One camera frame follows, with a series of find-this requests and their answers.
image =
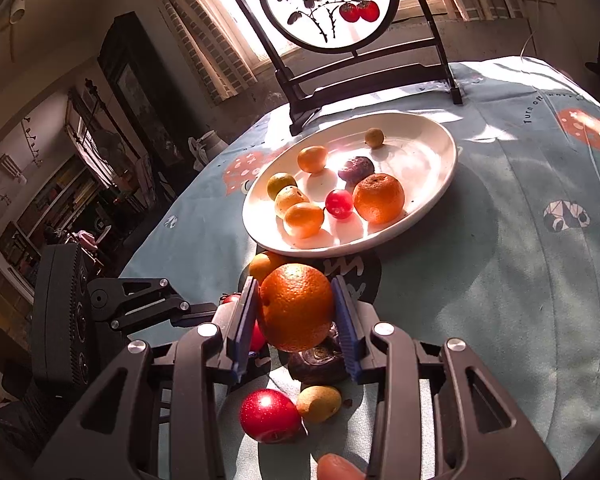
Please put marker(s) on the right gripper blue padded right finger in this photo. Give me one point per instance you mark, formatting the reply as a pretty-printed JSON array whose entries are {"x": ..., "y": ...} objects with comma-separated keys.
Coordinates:
[{"x": 354, "y": 320}]

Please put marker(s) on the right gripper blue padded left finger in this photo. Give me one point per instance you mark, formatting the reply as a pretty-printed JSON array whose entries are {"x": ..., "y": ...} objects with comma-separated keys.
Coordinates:
[{"x": 235, "y": 320}]

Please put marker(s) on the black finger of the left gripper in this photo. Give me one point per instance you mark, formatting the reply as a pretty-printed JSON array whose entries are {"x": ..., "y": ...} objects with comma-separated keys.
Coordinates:
[{"x": 190, "y": 315}]

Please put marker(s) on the dark brown mangosteen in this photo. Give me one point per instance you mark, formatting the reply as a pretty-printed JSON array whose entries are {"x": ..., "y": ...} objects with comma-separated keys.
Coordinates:
[{"x": 322, "y": 365}]

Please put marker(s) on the large orange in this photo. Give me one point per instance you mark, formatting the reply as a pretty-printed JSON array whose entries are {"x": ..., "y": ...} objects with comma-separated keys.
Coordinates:
[{"x": 297, "y": 307}]

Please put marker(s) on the tan small fruit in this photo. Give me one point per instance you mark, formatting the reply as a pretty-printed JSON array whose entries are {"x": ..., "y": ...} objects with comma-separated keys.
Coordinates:
[{"x": 316, "y": 404}]

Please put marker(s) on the large red plum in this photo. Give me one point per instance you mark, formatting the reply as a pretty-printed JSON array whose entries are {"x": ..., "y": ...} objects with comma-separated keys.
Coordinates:
[{"x": 268, "y": 416}]

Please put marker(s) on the medium mandarin orange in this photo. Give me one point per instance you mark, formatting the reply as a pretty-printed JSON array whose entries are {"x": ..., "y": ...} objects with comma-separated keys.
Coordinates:
[{"x": 379, "y": 198}]

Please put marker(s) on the pale orange small fruit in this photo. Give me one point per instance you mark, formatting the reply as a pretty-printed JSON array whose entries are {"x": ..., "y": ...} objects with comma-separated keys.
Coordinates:
[{"x": 287, "y": 197}]

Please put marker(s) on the yellow green small fruit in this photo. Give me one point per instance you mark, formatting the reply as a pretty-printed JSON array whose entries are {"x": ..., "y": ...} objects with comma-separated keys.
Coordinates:
[{"x": 278, "y": 182}]

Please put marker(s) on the purple dark fruit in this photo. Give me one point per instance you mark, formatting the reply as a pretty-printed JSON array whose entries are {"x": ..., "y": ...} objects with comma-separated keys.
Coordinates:
[{"x": 355, "y": 170}]

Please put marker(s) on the small orange tomato fruit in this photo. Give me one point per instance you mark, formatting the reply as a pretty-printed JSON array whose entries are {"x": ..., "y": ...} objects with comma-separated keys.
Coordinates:
[{"x": 312, "y": 159}]

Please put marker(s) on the small red cherry tomato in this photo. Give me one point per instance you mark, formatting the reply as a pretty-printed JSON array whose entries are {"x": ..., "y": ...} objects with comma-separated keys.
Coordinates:
[{"x": 258, "y": 341}]

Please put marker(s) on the small yellow kumquat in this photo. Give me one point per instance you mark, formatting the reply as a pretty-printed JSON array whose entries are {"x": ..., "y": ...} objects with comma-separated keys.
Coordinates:
[{"x": 374, "y": 138}]

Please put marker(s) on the person's right hand fingertip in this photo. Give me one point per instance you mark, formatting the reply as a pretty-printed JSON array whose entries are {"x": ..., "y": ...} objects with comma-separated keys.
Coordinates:
[{"x": 335, "y": 467}]

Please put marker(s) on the white ceramic jug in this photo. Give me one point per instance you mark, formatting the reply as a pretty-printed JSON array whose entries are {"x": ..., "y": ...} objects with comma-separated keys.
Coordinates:
[{"x": 205, "y": 148}]

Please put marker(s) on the dark wooden cabinet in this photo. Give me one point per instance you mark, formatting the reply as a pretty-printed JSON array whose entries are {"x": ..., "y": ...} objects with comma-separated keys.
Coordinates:
[{"x": 151, "y": 101}]

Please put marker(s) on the left window curtain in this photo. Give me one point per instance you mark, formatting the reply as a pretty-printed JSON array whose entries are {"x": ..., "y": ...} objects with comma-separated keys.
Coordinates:
[{"x": 211, "y": 51}]

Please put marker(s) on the round painted screen on stand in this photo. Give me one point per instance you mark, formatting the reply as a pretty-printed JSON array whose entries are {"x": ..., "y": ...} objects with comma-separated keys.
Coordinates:
[{"x": 347, "y": 32}]

